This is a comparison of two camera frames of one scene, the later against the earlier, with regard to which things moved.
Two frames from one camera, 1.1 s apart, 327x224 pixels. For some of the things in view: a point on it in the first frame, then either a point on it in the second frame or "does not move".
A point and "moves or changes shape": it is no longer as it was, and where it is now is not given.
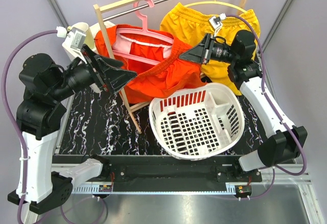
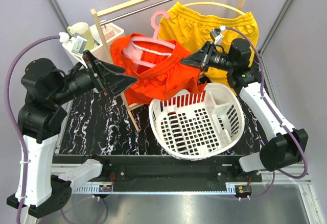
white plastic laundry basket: (197, 122) does not move
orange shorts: (162, 66) moves or changes shape
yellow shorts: (187, 26) does not move
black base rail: (163, 173) does not move
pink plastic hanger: (143, 32) -> (129, 51)
